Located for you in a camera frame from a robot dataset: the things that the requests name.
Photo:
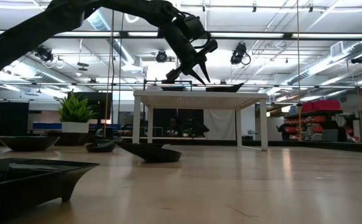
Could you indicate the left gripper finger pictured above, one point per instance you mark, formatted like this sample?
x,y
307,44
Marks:
x,y
204,70
193,74

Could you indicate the black small square plate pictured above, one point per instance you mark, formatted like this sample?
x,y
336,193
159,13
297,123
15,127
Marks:
x,y
28,186
153,145
173,89

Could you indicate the black wavy square bowl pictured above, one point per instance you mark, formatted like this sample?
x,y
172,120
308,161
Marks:
x,y
227,88
72,140

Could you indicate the black teardrop plate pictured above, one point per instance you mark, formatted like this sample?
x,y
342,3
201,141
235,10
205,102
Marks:
x,y
101,147
151,155

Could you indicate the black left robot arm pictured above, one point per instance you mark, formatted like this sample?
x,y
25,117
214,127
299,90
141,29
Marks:
x,y
19,40

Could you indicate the black leaf-shaped plate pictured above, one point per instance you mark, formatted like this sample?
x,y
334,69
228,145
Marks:
x,y
28,143

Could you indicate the white perforated metal shelf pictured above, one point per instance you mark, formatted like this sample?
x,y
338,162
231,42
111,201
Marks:
x,y
199,94

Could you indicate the white hanging cloth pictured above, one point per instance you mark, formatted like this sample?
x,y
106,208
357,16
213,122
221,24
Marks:
x,y
219,119

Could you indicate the black overhead beam with lights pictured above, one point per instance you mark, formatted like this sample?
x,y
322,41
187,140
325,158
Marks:
x,y
286,35

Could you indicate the dark monitor screen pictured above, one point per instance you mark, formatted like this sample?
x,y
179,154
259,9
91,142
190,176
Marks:
x,y
103,102

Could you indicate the rack with red bins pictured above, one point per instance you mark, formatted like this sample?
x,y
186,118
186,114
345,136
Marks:
x,y
321,105

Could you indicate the green plant in white pot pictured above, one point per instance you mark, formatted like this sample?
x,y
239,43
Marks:
x,y
75,115

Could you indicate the white ceiling vent unit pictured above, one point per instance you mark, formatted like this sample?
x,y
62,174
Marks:
x,y
336,49

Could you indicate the black ceiling device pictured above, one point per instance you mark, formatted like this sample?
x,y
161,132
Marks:
x,y
358,59

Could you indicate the blue box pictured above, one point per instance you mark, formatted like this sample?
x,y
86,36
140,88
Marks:
x,y
45,125

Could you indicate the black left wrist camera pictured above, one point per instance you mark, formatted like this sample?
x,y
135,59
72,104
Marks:
x,y
192,28

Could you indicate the silver ceiling duct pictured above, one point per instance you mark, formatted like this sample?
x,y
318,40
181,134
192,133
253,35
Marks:
x,y
118,49

